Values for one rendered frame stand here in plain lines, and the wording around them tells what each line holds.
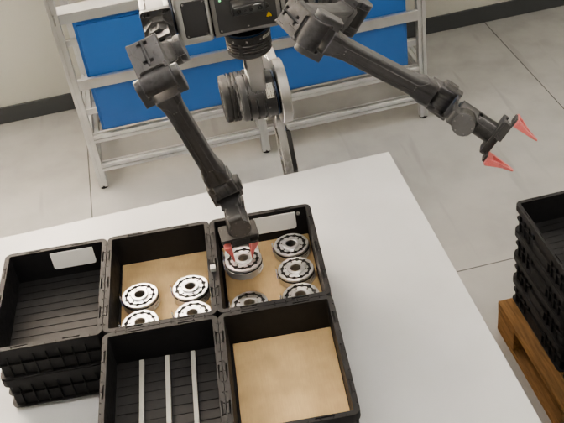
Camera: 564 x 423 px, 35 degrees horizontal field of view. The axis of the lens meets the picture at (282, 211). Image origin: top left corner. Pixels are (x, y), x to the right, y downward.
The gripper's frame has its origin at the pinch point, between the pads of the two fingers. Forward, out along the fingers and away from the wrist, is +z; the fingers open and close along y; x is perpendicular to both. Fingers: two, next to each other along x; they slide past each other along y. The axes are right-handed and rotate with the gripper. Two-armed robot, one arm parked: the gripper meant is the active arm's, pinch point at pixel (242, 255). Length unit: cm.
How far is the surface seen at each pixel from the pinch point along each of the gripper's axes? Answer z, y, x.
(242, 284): 11.5, -1.4, 1.6
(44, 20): 43, -60, 276
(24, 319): 13, -63, 9
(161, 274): 11.9, -23.1, 14.4
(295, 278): 8.5, 12.9, -4.5
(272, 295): 11.4, 5.7, -5.8
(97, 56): 27, -33, 188
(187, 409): 11.5, -23.1, -38.2
